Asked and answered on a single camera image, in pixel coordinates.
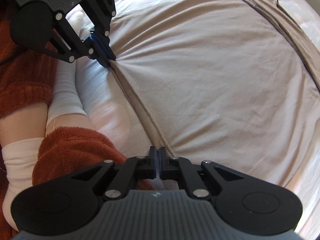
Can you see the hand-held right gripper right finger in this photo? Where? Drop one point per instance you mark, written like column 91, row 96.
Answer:
column 163, row 162

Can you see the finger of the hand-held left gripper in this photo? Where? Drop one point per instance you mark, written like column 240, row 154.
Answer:
column 102, row 7
column 75, row 45

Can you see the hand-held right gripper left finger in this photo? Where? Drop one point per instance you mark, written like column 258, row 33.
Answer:
column 153, row 162

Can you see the taupe long-sleeve shirt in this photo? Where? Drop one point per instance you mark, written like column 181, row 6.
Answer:
column 200, row 80

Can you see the person's left leg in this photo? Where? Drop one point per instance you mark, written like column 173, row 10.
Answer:
column 25, row 87

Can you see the bed with pink-dotted sheet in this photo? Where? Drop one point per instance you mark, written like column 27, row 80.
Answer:
column 105, row 105

